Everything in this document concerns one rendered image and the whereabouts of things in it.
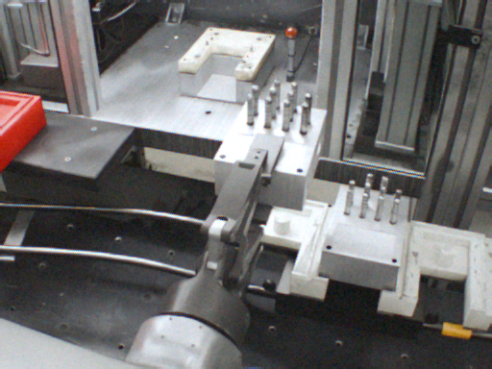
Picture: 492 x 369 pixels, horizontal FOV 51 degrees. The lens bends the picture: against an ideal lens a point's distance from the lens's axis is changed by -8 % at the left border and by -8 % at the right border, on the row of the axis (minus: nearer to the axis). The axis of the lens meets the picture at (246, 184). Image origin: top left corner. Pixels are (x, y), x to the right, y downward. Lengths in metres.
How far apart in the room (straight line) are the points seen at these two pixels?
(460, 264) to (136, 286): 0.53
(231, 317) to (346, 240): 0.27
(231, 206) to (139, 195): 0.80
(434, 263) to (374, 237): 0.12
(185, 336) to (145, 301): 0.52
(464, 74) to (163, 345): 0.51
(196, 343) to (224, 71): 0.67
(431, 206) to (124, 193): 0.71
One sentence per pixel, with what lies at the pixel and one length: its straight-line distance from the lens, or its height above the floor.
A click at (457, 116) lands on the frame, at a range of 0.77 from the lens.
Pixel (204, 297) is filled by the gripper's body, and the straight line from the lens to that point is 0.43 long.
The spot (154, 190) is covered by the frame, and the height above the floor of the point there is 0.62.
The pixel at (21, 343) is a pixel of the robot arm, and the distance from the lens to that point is 0.21.
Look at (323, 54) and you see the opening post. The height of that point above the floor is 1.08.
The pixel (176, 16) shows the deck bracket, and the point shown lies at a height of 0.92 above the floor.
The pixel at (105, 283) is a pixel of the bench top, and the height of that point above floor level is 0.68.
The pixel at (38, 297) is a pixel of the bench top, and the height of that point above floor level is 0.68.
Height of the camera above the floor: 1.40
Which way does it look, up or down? 40 degrees down
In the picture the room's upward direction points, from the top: straight up
